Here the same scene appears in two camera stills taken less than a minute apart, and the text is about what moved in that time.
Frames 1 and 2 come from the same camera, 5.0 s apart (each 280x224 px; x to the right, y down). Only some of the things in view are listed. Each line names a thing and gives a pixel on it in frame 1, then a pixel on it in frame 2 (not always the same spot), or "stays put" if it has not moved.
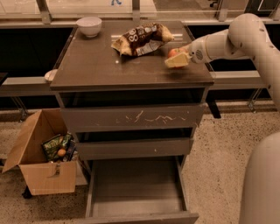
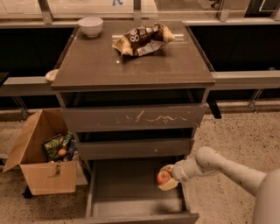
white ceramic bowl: (89, 25) stays put
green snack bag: (52, 145) stays put
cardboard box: (43, 177) stays put
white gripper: (197, 50) -> (178, 173)
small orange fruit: (61, 152) stays put
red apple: (176, 52) -> (163, 176)
